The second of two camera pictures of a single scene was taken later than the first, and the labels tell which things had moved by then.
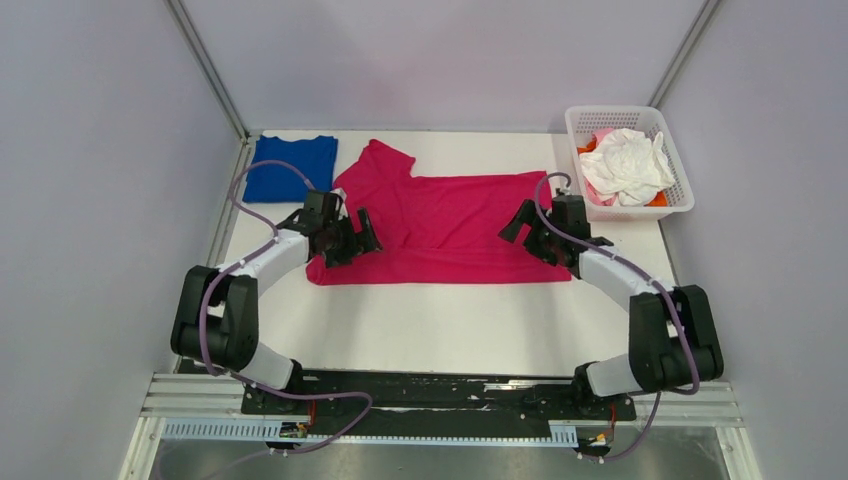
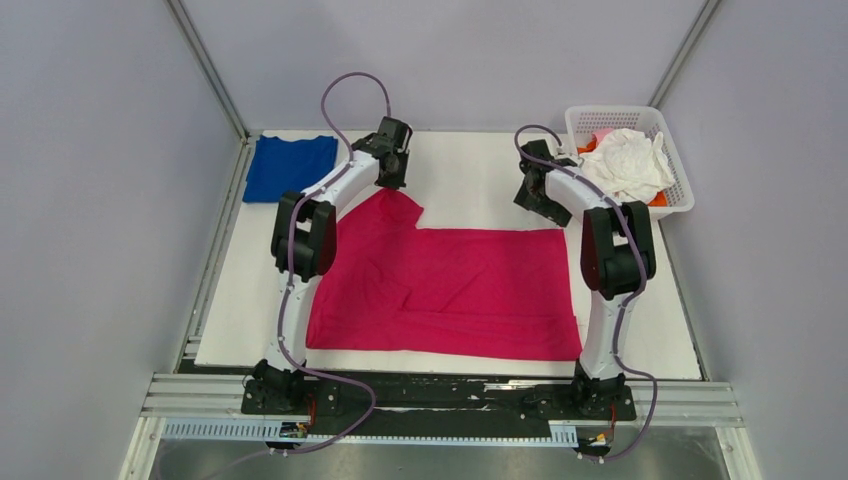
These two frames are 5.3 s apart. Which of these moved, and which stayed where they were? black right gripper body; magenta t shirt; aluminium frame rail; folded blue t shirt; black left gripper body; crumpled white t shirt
Moved: black left gripper body; black right gripper body; magenta t shirt
Stayed: folded blue t shirt; aluminium frame rail; crumpled white t shirt
